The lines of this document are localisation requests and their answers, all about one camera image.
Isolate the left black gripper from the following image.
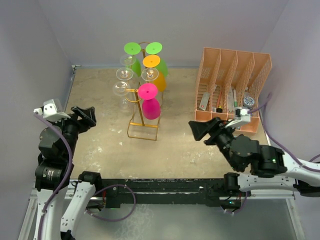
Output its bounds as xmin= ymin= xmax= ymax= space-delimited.
xmin=50 ymin=105 xmax=96 ymax=159

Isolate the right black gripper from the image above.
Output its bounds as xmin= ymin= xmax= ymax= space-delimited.
xmin=188 ymin=116 xmax=241 ymax=171

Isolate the clear glass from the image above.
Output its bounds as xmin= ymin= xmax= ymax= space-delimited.
xmin=116 ymin=67 xmax=134 ymax=81
xmin=119 ymin=54 xmax=137 ymax=68
xmin=141 ymin=67 xmax=159 ymax=83
xmin=112 ymin=81 xmax=131 ymax=111

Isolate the pink plastic goblet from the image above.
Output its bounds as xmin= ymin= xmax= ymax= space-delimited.
xmin=138 ymin=83 xmax=161 ymax=120

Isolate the small green wine glass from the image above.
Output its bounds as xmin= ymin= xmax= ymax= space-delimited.
xmin=124 ymin=42 xmax=142 ymax=77

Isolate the yellow plastic goblet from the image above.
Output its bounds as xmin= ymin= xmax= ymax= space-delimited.
xmin=141 ymin=54 xmax=167 ymax=92

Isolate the large green wine glass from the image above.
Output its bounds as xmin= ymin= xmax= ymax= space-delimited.
xmin=143 ymin=42 xmax=169 ymax=77

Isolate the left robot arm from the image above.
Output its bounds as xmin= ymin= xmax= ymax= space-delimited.
xmin=33 ymin=102 xmax=103 ymax=240

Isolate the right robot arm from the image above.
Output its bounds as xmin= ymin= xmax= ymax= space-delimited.
xmin=188 ymin=117 xmax=320 ymax=198

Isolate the round blue tin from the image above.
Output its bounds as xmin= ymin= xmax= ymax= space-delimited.
xmin=243 ymin=96 xmax=255 ymax=109

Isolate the orange plastic desk organizer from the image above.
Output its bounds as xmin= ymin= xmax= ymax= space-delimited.
xmin=194 ymin=47 xmax=272 ymax=122

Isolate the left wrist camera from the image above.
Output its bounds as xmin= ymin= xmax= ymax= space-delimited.
xmin=33 ymin=98 xmax=71 ymax=123

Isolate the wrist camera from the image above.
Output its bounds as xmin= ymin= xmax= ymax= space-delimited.
xmin=225 ymin=107 xmax=251 ymax=129
xmin=33 ymin=98 xmax=71 ymax=123

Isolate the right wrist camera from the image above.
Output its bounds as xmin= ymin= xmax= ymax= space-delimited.
xmin=225 ymin=107 xmax=251 ymax=129

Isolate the gold wire glass rack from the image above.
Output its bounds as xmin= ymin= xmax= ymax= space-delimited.
xmin=125 ymin=42 xmax=164 ymax=141

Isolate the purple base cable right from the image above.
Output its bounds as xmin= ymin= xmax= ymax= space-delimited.
xmin=223 ymin=191 xmax=250 ymax=216

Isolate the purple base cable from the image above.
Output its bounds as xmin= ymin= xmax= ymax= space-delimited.
xmin=83 ymin=184 xmax=137 ymax=222
xmin=223 ymin=191 xmax=250 ymax=216

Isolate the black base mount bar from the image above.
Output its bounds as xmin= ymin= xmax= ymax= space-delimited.
xmin=73 ymin=169 xmax=251 ymax=210

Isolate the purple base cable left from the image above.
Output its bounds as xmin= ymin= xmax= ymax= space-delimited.
xmin=83 ymin=184 xmax=137 ymax=222

